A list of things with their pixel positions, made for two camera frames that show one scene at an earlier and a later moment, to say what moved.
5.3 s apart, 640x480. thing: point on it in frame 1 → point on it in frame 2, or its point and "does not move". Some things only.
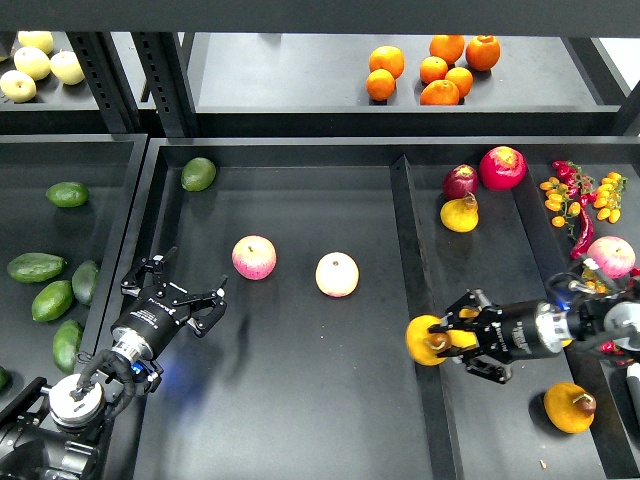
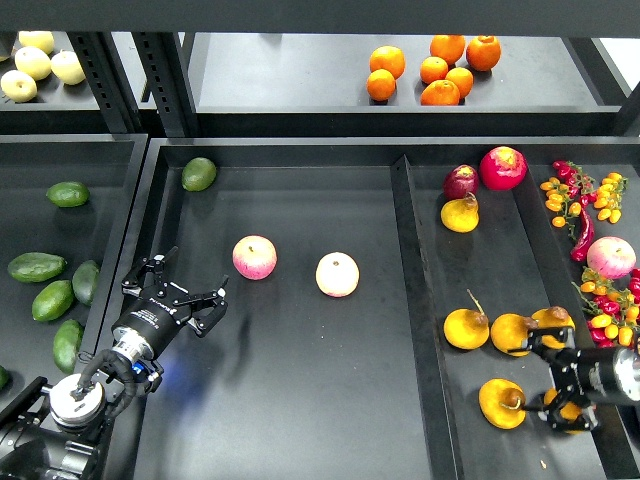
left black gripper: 142,332 does not move
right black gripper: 509,333 → 600,374
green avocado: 67,340 does not move
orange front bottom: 441,92 does not move
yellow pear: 425,345 → 502,403
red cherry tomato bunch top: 580,185 does not move
